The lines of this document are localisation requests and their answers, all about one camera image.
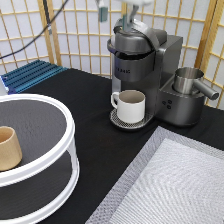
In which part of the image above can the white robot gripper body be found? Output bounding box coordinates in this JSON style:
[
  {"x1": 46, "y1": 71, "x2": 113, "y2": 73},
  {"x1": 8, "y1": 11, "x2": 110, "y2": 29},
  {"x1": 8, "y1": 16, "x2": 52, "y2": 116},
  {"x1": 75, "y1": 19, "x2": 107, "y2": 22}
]
[{"x1": 123, "y1": 0, "x2": 154, "y2": 6}]

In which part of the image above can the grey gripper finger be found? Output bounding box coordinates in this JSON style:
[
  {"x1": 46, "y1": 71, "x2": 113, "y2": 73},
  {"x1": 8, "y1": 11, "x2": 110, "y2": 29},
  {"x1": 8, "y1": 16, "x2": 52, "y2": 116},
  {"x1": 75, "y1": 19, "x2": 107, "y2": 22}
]
[
  {"x1": 95, "y1": 0, "x2": 108, "y2": 22},
  {"x1": 122, "y1": 3, "x2": 139, "y2": 30}
]

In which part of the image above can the grey pod coffee machine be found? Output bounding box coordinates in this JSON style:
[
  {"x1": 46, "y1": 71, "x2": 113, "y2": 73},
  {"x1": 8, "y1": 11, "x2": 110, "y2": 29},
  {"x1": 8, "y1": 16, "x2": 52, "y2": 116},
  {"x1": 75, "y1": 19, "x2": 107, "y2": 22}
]
[{"x1": 107, "y1": 19, "x2": 206, "y2": 130}]

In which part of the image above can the white ceramic coffee mug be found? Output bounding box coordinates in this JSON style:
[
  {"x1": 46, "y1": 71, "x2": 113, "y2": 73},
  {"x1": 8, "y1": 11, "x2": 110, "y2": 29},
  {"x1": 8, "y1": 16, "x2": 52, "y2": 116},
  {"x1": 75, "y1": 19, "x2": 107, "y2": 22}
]
[{"x1": 111, "y1": 90, "x2": 146, "y2": 124}]

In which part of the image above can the wooden shoji folding screen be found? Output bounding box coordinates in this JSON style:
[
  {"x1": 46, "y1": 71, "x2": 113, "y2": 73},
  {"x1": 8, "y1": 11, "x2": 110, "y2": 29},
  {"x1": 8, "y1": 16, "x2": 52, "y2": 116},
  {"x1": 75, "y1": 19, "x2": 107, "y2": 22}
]
[{"x1": 0, "y1": 0, "x2": 224, "y2": 110}]

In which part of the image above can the stainless steel milk frother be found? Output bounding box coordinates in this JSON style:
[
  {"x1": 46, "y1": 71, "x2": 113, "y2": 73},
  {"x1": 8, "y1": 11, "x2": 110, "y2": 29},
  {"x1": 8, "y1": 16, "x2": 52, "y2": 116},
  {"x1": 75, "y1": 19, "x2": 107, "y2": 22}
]
[{"x1": 173, "y1": 67, "x2": 219, "y2": 100}]

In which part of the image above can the blue ribbed metal rack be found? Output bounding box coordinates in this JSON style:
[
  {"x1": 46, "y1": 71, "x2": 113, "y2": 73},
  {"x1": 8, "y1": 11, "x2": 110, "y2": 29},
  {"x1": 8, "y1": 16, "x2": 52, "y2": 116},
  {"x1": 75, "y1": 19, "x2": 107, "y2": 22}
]
[{"x1": 2, "y1": 60, "x2": 66, "y2": 94}]

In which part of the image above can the grey woven placemat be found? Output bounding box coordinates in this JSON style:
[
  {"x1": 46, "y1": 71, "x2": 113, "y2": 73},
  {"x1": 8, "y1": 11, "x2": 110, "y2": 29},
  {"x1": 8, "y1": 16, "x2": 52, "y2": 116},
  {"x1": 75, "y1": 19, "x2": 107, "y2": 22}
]
[{"x1": 85, "y1": 127, "x2": 224, "y2": 224}]

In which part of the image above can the tan wooden cup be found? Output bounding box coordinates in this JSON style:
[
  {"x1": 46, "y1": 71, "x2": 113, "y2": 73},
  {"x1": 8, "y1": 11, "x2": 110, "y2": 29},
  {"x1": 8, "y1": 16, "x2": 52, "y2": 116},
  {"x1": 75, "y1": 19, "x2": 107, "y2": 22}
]
[{"x1": 0, "y1": 126, "x2": 22, "y2": 171}]

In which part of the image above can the white two-tier round shelf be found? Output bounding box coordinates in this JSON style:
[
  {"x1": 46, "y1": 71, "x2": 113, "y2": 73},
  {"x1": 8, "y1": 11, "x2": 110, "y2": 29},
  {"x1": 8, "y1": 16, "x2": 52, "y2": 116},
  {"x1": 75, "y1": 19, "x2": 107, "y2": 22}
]
[{"x1": 0, "y1": 94, "x2": 80, "y2": 224}]

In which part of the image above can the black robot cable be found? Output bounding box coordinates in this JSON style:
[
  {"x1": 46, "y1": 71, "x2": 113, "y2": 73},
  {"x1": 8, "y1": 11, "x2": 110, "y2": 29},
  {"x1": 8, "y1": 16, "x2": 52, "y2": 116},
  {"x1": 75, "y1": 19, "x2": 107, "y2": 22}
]
[{"x1": 0, "y1": 0, "x2": 71, "y2": 61}]

